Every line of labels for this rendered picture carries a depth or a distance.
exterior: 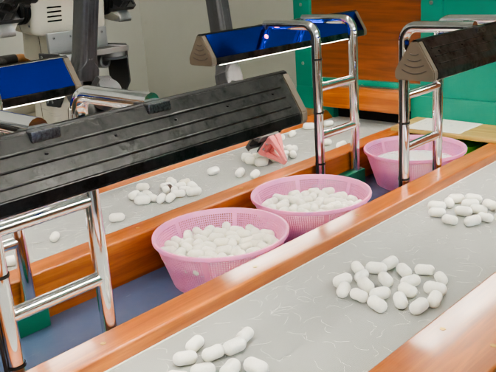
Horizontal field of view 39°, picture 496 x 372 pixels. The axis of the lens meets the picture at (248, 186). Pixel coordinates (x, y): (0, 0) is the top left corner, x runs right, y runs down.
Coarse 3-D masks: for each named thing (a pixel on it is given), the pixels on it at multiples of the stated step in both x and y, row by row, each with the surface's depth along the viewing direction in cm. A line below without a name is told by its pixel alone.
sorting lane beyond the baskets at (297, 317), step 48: (480, 192) 155; (384, 240) 132; (432, 240) 131; (480, 240) 129; (288, 288) 116; (336, 288) 114; (192, 336) 102; (288, 336) 101; (336, 336) 100; (384, 336) 99
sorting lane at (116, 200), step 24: (336, 120) 233; (288, 144) 207; (312, 144) 205; (336, 144) 203; (192, 168) 188; (264, 168) 184; (120, 192) 172; (216, 192) 167; (72, 216) 157; (144, 216) 154; (48, 240) 144; (72, 240) 143
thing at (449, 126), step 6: (426, 120) 207; (432, 120) 206; (444, 120) 205; (450, 120) 205; (414, 126) 201; (420, 126) 200; (426, 126) 200; (432, 126) 200; (444, 126) 199; (450, 126) 198; (456, 126) 198; (462, 126) 197; (468, 126) 197; (474, 126) 197; (450, 132) 192; (456, 132) 191; (462, 132) 191
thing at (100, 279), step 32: (96, 96) 87; (128, 96) 83; (0, 128) 74; (96, 192) 96; (0, 224) 87; (32, 224) 90; (96, 224) 97; (0, 256) 87; (96, 256) 98; (0, 288) 88; (64, 288) 96; (96, 288) 100; (0, 320) 89; (0, 352) 90
